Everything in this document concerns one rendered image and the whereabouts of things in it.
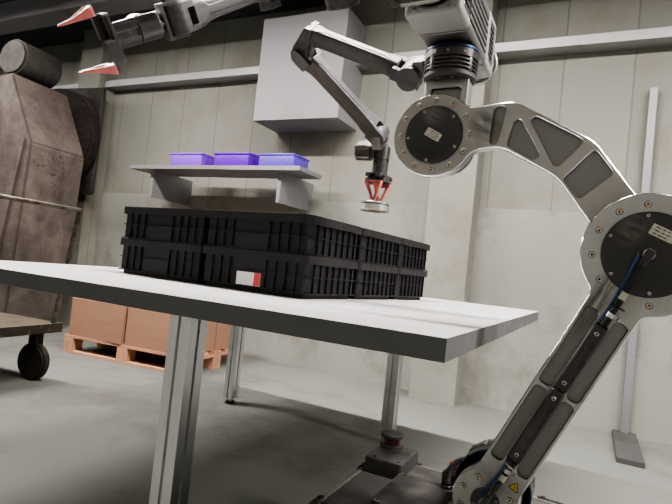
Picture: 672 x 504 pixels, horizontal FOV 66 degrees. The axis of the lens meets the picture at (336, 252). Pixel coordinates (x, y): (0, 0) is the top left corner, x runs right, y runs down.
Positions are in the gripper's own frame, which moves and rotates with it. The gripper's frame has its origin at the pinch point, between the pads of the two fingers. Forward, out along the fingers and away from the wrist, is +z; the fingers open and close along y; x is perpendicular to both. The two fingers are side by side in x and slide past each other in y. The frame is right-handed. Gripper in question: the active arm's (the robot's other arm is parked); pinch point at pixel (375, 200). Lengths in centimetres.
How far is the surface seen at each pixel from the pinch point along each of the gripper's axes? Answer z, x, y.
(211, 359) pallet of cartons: 101, -167, -107
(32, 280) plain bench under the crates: 39, -44, 94
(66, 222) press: 18, -346, -98
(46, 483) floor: 108, -73, 63
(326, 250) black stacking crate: 21.7, 7.3, 40.8
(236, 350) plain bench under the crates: 78, -99, -52
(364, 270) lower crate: 25.9, 7.6, 16.5
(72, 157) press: -38, -344, -94
